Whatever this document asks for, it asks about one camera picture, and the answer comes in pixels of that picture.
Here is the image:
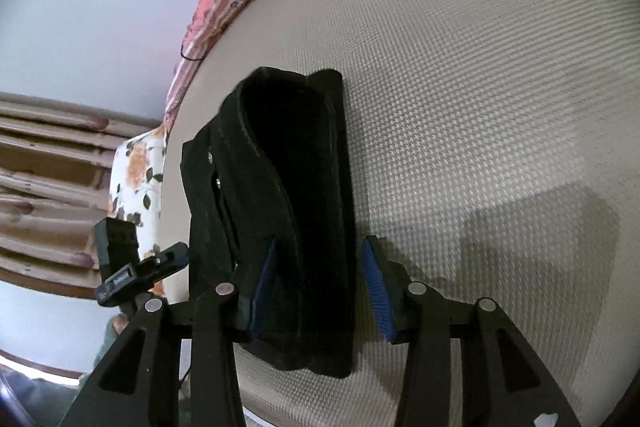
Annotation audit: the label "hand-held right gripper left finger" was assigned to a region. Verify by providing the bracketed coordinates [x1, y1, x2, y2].
[59, 239, 281, 427]

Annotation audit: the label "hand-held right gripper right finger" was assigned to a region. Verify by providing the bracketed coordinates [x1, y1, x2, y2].
[359, 235, 583, 427]

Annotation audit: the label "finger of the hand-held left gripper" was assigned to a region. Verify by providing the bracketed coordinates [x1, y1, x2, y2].
[139, 242, 190, 282]

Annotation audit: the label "black pants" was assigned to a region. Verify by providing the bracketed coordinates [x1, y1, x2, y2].
[181, 67, 357, 379]

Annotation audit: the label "person's left forearm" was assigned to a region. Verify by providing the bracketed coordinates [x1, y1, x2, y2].
[80, 313, 132, 388]

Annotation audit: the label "white floral cloth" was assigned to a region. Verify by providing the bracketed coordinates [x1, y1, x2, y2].
[109, 124, 169, 299]

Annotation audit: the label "brown panelled wooden door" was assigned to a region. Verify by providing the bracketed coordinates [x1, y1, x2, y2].
[0, 92, 162, 301]

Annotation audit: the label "white textured bed sheet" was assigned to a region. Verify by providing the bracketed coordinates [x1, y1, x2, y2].
[164, 0, 640, 427]

